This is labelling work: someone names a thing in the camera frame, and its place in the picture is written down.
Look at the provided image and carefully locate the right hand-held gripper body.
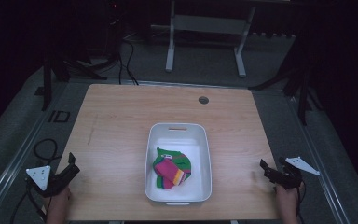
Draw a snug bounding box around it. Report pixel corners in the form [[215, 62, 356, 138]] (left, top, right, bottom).
[[272, 156, 321, 190]]

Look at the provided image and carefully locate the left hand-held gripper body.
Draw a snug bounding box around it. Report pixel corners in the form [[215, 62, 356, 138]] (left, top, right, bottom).
[[25, 164, 76, 199]]

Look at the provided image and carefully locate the person's right hand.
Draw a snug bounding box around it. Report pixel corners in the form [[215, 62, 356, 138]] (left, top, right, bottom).
[[275, 182, 306, 210]]

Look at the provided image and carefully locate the person's left hand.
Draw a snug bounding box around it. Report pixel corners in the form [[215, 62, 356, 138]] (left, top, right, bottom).
[[47, 186, 73, 210]]

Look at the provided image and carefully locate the white plastic basin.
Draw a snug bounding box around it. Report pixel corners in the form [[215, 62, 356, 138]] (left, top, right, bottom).
[[144, 122, 213, 206]]

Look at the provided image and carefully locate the black metal stand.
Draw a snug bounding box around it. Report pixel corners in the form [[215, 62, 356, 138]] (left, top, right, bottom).
[[34, 52, 108, 112], [247, 36, 324, 126]]

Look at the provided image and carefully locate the green sock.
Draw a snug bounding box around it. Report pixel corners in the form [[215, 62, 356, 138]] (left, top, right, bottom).
[[152, 147, 193, 190]]

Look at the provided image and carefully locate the pink sock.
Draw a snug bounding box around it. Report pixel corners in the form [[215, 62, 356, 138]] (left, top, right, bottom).
[[154, 158, 187, 187]]

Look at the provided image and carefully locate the white metal stand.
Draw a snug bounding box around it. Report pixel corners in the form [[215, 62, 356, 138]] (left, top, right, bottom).
[[164, 0, 257, 78]]

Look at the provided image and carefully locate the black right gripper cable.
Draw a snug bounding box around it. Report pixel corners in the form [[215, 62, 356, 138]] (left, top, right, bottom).
[[294, 180, 308, 224]]

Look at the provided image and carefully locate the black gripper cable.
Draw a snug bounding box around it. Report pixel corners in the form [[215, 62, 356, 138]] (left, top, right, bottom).
[[9, 137, 61, 224], [294, 180, 308, 224]]

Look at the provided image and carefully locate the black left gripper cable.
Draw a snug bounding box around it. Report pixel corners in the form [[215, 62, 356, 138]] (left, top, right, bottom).
[[9, 137, 61, 224]]

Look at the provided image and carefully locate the black floor cable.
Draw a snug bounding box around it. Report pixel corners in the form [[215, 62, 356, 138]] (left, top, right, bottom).
[[117, 38, 140, 86]]

